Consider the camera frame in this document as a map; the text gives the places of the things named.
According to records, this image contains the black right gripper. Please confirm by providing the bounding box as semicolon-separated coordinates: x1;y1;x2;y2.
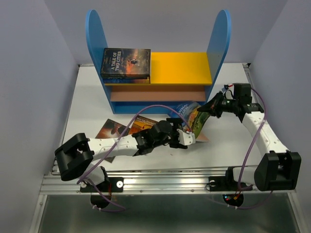
196;90;239;118

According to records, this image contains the Animal Farm book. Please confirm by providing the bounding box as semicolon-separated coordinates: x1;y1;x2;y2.
173;101;210;142

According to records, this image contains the Edward Tulane orange book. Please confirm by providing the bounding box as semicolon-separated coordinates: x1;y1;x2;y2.
128;116;157;134

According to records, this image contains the Three Days to See book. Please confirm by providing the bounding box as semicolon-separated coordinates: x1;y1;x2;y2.
96;118;131;163

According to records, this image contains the Jane Eyre book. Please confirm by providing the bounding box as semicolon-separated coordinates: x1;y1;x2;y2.
102;78;150;84

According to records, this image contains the Tale of Two Cities book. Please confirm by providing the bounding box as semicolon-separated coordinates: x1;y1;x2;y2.
101;48;151;79

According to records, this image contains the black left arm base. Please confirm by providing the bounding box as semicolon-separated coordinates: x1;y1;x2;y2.
80;177;125;212

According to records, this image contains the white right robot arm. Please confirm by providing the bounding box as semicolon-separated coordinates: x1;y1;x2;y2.
198;83;301;191

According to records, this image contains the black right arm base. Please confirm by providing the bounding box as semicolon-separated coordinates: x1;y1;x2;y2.
205;167;244;207

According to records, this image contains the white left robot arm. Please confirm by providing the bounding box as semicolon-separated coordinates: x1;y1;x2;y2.
54;118;192;191

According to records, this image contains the blue yellow wooden bookshelf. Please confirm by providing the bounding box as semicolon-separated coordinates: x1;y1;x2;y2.
100;10;231;114

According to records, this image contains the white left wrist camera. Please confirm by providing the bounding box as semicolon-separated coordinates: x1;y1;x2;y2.
177;129;196;146

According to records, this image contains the aluminium mounting rail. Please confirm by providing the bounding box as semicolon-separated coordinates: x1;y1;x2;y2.
40;169;297;195

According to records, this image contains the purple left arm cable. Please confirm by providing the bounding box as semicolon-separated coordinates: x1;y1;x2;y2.
76;104;192;212

